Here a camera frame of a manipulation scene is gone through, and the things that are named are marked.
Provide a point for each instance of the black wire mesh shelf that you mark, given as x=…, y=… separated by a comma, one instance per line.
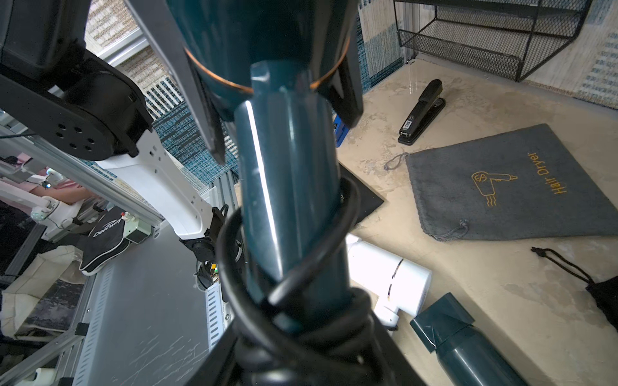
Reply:
x=509, y=39

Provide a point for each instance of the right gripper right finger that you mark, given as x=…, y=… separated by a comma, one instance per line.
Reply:
x=345, y=89

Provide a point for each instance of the dark green hair dryer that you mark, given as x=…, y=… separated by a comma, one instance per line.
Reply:
x=281, y=257
x=466, y=354

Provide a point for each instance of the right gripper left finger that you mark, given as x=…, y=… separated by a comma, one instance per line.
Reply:
x=158, y=25

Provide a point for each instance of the white hair dryer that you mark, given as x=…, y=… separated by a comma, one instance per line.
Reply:
x=399, y=284

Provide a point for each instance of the black bag front left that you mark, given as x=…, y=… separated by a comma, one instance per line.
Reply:
x=369, y=200

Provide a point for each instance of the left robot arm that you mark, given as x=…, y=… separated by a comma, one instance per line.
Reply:
x=55, y=86

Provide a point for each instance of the grey hair dryer bag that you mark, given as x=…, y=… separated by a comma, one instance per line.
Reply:
x=523, y=184

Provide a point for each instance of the black hair dryer bag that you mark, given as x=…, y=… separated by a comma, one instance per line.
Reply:
x=603, y=292

